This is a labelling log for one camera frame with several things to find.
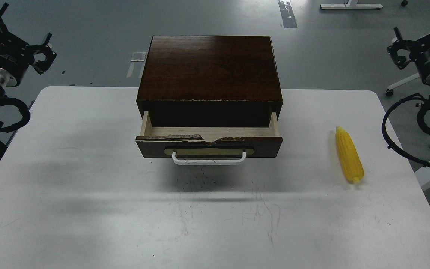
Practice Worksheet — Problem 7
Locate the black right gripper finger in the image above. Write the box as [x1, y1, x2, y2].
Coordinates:
[387, 27, 415, 70]

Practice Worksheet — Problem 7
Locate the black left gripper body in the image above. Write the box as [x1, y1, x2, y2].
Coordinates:
[0, 34, 34, 86]

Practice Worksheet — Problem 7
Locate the yellow plastic corn cob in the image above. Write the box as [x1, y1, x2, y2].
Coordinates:
[336, 126, 365, 184]

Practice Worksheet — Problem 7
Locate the wooden drawer with white handle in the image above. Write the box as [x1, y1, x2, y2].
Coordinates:
[136, 112, 283, 165]

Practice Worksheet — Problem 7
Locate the white desk leg base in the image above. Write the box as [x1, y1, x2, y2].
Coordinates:
[319, 0, 383, 10]

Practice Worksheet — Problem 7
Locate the dark wooden cabinet box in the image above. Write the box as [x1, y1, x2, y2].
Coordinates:
[136, 35, 283, 127]

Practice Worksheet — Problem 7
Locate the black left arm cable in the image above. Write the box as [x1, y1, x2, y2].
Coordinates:
[0, 97, 31, 133]

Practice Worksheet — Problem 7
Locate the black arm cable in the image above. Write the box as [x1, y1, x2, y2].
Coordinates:
[382, 93, 430, 174]
[0, 97, 31, 133]

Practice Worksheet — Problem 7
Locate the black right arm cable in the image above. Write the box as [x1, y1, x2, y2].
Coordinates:
[382, 93, 430, 174]

